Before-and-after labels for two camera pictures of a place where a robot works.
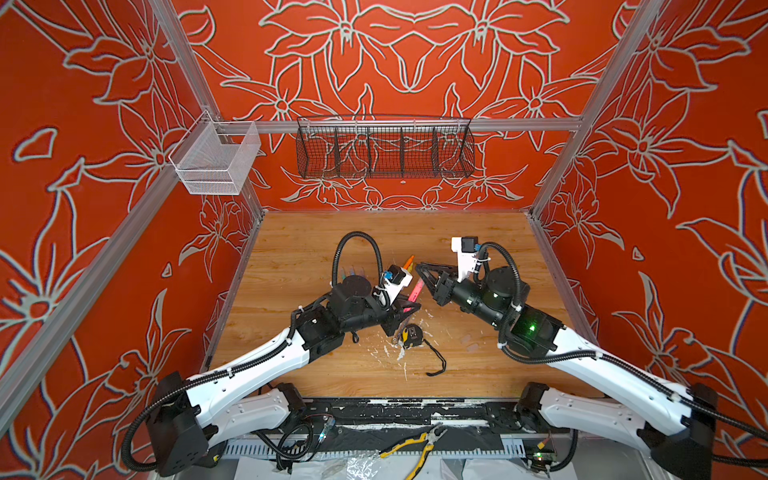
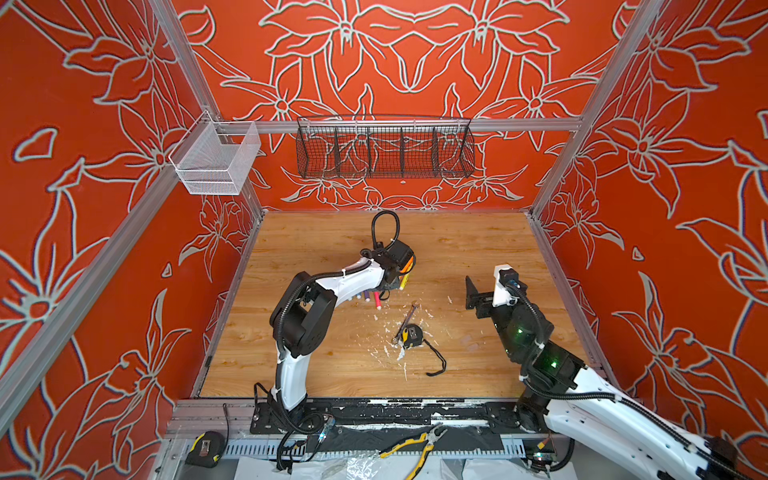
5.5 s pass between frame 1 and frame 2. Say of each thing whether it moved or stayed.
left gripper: moved
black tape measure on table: stayed
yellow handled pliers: stayed
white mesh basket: stayed
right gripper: moved
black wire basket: stayed
